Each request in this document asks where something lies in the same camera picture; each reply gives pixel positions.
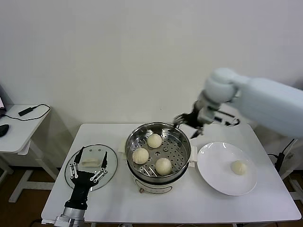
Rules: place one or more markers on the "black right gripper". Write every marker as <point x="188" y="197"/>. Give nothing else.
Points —
<point x="195" y="120"/>

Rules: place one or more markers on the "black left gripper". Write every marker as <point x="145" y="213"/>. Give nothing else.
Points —
<point x="81" y="189"/>

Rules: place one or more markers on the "round glass pot lid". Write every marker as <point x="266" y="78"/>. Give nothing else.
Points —
<point x="112" y="165"/>

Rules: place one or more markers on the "white steamed baozi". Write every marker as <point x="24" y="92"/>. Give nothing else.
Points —
<point x="140" y="156"/>
<point x="163" y="166"/>
<point x="154" y="141"/>
<point x="238" y="167"/>

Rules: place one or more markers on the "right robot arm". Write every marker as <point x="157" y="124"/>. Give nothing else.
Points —
<point x="260" y="99"/>

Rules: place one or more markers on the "perforated steel steamer basket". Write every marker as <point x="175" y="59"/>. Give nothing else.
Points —
<point x="139" y="132"/>

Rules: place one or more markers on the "white round plate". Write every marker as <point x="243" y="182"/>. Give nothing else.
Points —
<point x="213" y="165"/>

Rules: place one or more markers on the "white electric cooker base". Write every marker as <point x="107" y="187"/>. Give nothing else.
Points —
<point x="154" y="188"/>

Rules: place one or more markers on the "white side desk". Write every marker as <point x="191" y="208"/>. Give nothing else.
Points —
<point x="19" y="127"/>
<point x="294" y="163"/>

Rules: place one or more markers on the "black power adapter box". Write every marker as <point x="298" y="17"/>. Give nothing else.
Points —
<point x="25" y="111"/>

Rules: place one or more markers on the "black computer mouse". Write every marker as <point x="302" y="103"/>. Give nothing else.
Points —
<point x="3" y="130"/>

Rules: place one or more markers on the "black open laptop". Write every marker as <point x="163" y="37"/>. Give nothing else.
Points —
<point x="1" y="105"/>

